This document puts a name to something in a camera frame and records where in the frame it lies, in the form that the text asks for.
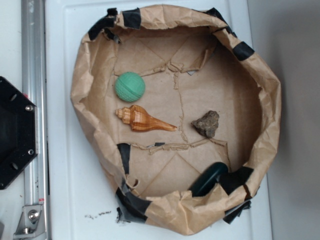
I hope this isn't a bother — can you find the dark green plastic pickle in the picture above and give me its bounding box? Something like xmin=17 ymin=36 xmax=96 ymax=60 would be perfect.
xmin=188 ymin=162 xmax=229 ymax=197

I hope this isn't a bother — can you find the orange spiral seashell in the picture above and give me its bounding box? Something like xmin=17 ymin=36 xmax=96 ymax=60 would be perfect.
xmin=115 ymin=105 xmax=177 ymax=132

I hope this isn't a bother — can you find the brown paper bag bin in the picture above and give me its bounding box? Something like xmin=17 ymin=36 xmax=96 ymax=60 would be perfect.
xmin=70 ymin=4 xmax=281 ymax=235

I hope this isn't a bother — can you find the green dimpled ball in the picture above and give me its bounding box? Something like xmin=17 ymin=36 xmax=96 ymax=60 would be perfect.
xmin=114 ymin=72 xmax=146 ymax=103

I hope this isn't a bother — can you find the brown rock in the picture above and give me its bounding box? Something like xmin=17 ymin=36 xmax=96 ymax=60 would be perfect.
xmin=191 ymin=110 xmax=220 ymax=139

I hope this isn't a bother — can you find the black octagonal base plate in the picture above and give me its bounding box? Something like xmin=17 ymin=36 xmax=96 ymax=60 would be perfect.
xmin=0 ymin=77 xmax=38 ymax=190

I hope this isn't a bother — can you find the aluminium extrusion rail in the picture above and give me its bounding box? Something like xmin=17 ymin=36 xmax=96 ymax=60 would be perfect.
xmin=21 ymin=0 xmax=52 ymax=240

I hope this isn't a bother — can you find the metal corner bracket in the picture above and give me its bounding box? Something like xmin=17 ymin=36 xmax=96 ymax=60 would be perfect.
xmin=13 ymin=204 xmax=47 ymax=240

